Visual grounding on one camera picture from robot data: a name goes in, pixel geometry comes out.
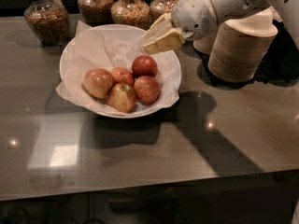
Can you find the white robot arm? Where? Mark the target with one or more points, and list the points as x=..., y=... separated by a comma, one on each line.
x=238, y=9

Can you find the orange-red apple front right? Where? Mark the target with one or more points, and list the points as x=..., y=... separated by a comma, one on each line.
x=147, y=89

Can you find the glass cereal jar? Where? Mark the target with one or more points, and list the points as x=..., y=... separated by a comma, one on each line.
x=96, y=12
x=158, y=7
x=131, y=12
x=49, y=21

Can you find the paper bowl stack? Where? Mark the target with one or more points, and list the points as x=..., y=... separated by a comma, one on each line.
x=205, y=44
x=240, y=46

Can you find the white bowl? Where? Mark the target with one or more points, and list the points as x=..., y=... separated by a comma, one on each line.
x=67, y=59

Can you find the red apple back right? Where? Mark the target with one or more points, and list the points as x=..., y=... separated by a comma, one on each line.
x=144, y=65

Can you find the yellow-red apple with sticker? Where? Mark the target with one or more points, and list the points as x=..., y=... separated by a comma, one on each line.
x=122, y=97

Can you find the paper bowl stack front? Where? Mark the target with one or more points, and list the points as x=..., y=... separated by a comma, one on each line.
x=240, y=46

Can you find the red apple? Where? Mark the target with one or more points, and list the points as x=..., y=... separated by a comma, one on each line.
x=98, y=82
x=144, y=65

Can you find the dark apple back middle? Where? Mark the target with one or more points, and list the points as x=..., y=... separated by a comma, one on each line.
x=123, y=75

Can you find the glass cereal jar far left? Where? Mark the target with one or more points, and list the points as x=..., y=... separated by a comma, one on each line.
x=49, y=21

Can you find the paper bowl stack back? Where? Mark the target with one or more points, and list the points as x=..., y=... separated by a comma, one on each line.
x=205, y=44

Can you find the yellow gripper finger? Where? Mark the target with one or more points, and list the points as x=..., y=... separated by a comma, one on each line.
x=159, y=28
x=173, y=39

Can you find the red apple back left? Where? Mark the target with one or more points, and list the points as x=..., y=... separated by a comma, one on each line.
x=98, y=82

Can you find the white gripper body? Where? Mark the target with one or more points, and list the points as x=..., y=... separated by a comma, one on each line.
x=193, y=15

